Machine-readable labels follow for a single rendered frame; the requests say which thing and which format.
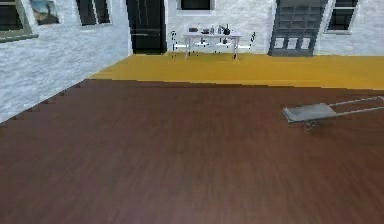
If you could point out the green framed window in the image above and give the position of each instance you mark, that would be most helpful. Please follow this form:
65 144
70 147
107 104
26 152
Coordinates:
11 18

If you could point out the dark bowl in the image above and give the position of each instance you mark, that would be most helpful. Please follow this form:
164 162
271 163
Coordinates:
205 31

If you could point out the white dining table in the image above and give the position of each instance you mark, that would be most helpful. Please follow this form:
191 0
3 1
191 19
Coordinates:
213 36

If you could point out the grey flat cart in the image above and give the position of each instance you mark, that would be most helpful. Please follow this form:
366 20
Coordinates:
310 112

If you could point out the clear glass bottle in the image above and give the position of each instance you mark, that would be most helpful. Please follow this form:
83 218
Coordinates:
212 30

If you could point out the dark window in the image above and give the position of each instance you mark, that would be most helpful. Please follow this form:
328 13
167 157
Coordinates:
92 11
195 4
341 15

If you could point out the black room door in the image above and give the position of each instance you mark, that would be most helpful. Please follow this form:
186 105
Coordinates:
146 25

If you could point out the white chair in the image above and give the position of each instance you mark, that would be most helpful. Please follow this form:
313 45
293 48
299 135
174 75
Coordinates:
248 45
176 45
202 43
222 43

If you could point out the framed wall picture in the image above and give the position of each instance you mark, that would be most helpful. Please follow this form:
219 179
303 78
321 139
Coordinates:
45 11

